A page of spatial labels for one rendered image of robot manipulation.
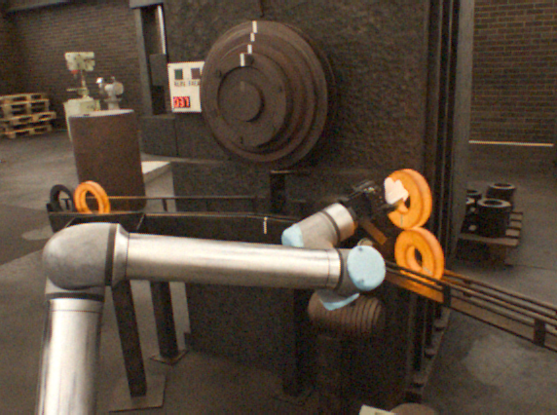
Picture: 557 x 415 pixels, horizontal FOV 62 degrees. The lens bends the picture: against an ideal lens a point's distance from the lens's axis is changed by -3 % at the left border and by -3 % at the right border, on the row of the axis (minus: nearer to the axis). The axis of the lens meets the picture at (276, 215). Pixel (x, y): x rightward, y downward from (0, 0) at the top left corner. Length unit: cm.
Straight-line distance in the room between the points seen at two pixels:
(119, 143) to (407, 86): 316
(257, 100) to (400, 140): 47
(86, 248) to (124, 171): 350
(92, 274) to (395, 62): 108
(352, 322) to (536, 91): 628
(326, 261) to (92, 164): 355
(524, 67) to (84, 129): 567
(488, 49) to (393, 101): 595
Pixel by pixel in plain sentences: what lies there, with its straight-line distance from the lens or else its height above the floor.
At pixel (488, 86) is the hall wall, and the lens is 748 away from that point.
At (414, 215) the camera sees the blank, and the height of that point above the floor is 83.
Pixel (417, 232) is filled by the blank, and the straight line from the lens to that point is 128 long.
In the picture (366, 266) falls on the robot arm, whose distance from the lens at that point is 99.
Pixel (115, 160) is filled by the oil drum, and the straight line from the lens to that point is 433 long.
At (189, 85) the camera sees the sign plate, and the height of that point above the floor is 116.
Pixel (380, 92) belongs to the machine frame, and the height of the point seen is 112.
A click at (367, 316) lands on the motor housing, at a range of 144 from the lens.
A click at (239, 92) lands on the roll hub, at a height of 114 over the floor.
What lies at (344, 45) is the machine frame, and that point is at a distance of 160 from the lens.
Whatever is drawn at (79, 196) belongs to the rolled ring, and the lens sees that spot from 227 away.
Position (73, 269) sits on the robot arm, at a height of 90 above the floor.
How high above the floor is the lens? 122
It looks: 18 degrees down
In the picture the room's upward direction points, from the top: 3 degrees counter-clockwise
